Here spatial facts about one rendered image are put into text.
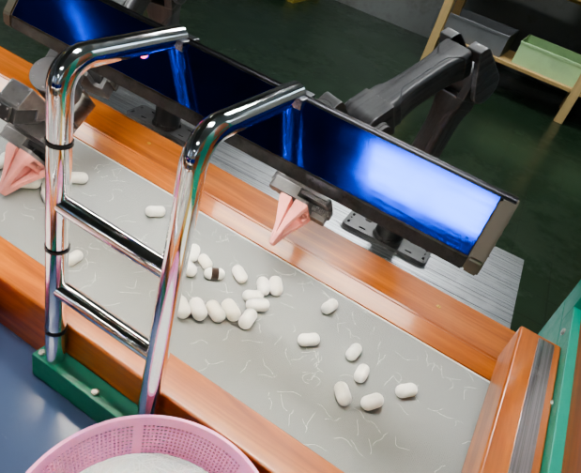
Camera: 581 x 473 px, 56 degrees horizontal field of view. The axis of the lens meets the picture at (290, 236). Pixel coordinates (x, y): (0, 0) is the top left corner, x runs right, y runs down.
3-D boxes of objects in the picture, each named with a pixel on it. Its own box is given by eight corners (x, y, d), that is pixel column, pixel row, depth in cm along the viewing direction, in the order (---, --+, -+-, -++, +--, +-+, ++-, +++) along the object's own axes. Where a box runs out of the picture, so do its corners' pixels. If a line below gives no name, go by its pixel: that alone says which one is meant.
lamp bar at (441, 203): (54, 18, 73) (55, -40, 68) (493, 243, 56) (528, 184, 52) (1, 24, 66) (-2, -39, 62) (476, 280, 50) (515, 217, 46)
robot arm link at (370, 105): (369, 129, 84) (507, 35, 91) (331, 102, 88) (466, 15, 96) (372, 181, 93) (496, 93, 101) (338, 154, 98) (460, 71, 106)
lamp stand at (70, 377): (133, 300, 86) (172, 15, 60) (236, 369, 81) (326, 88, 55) (31, 373, 71) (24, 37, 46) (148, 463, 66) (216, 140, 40)
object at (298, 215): (281, 244, 81) (313, 193, 83) (241, 221, 83) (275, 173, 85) (286, 257, 87) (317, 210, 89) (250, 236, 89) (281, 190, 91)
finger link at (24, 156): (-2, 192, 82) (37, 144, 84) (-34, 171, 84) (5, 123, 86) (24, 208, 89) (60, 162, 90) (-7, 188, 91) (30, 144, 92)
